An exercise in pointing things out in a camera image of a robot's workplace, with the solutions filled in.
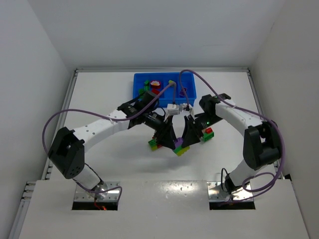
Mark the purple butterfly lego brick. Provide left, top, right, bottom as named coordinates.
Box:
left=174, top=137, right=183, bottom=148

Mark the green lime lego stack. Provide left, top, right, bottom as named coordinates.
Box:
left=173, top=146, right=190, bottom=156

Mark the red curved lego brick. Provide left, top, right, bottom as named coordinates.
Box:
left=152, top=89, right=160, bottom=95

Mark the purple paw lego brick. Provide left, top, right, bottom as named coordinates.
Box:
left=179, top=87, right=187, bottom=98

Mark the red flower lego brick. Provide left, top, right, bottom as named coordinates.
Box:
left=150, top=80, right=161, bottom=89

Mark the large lego block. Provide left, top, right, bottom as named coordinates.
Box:
left=148, top=136, right=162, bottom=151

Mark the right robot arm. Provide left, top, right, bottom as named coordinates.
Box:
left=181, top=93, right=284, bottom=193

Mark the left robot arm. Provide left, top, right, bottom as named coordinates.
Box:
left=48, top=91, right=177, bottom=194

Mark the small stacked lego block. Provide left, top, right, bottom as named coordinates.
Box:
left=202, top=127, right=214, bottom=142

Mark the blue plastic sorting bin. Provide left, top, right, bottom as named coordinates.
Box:
left=132, top=72, right=197, bottom=109

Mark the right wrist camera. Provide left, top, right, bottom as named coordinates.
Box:
left=180, top=103, right=194, bottom=118

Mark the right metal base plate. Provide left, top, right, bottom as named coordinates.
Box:
left=207, top=181, right=253, bottom=203

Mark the metal base plate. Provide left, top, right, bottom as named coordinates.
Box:
left=74, top=181, right=122, bottom=203
left=207, top=181, right=253, bottom=203

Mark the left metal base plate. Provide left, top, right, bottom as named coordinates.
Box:
left=74, top=181, right=122, bottom=203

